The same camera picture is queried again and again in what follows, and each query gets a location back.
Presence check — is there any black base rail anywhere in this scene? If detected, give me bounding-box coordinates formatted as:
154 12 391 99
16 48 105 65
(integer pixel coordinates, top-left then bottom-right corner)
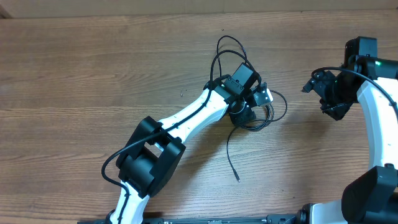
77 211 312 224

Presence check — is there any black usb cable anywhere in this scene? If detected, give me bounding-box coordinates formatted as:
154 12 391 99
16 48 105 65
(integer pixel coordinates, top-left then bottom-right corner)
216 35 289 183

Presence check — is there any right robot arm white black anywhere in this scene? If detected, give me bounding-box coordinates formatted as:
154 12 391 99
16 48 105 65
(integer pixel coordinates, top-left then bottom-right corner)
289 36 397 223

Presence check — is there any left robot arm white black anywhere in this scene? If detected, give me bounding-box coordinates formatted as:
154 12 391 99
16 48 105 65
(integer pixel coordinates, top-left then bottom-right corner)
105 63 268 223

